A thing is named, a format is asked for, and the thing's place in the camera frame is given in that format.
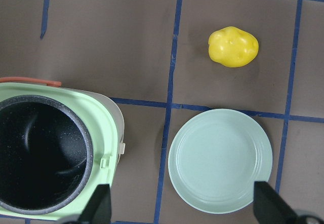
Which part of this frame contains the light green plate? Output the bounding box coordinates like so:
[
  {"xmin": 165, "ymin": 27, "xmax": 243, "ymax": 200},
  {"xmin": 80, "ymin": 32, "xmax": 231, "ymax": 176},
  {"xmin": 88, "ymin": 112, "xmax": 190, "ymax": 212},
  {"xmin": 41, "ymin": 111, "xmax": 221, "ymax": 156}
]
[{"xmin": 168, "ymin": 109, "xmax": 273, "ymax": 214}]

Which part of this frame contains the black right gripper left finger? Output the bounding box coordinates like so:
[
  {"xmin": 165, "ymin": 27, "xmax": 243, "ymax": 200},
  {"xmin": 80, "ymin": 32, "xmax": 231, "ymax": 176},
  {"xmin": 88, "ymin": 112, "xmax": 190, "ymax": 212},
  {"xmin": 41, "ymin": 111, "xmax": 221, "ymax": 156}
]
[{"xmin": 78, "ymin": 184, "xmax": 112, "ymax": 224}]

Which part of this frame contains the white rice cooker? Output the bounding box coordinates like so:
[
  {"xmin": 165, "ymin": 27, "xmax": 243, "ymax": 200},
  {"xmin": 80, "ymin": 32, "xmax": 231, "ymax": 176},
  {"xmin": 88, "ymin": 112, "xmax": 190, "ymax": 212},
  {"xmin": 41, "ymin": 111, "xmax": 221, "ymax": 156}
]
[{"xmin": 1, "ymin": 77, "xmax": 125, "ymax": 220}]

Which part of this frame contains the black inner cooking pot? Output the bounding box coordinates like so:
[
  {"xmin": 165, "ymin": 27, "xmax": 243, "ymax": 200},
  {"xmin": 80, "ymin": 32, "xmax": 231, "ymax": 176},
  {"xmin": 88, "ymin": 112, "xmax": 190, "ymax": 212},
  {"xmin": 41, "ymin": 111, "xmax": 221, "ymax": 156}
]
[{"xmin": 1, "ymin": 95, "xmax": 93, "ymax": 215}]

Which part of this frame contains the yellow toy potato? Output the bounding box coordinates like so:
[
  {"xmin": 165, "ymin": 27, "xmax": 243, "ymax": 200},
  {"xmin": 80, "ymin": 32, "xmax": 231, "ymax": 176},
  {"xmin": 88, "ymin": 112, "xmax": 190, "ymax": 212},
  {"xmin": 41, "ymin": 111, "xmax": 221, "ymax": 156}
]
[{"xmin": 208, "ymin": 26, "xmax": 259, "ymax": 67}]

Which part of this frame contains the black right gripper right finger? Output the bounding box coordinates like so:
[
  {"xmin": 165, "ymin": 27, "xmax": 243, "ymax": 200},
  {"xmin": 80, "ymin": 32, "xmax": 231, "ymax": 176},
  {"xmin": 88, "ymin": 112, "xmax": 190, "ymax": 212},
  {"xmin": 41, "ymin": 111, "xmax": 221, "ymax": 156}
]
[{"xmin": 253, "ymin": 181, "xmax": 298, "ymax": 223}]

